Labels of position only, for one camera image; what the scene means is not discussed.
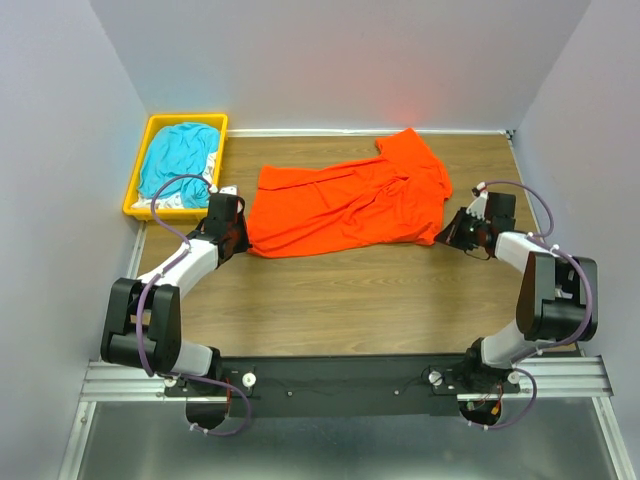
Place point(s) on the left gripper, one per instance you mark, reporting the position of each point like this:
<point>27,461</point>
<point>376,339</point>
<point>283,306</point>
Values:
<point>236,238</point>

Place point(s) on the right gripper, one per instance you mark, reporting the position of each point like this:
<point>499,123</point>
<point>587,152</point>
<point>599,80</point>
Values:
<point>461,230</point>

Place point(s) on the orange t shirt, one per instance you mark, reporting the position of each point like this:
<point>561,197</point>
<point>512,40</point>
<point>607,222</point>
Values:
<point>397,196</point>

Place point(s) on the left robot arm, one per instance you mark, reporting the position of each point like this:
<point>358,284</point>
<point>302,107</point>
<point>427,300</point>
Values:
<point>143,325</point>

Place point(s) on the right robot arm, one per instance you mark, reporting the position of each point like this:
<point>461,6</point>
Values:
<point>556,303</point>

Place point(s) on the white t shirt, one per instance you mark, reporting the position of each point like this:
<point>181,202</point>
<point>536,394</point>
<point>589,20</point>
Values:
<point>190,191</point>

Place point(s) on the light blue t shirt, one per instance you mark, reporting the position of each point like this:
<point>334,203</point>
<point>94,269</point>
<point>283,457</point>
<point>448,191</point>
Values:
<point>184,139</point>

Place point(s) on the yellow plastic bin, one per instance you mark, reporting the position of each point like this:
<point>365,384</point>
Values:
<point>153,126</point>

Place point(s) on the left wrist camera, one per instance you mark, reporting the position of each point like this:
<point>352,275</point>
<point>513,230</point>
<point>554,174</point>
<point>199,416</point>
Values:
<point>226,190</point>

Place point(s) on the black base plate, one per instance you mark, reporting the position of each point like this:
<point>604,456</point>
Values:
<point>360,385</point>

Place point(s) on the aluminium frame rail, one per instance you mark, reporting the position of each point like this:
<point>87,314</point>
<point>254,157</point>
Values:
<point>559,425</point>

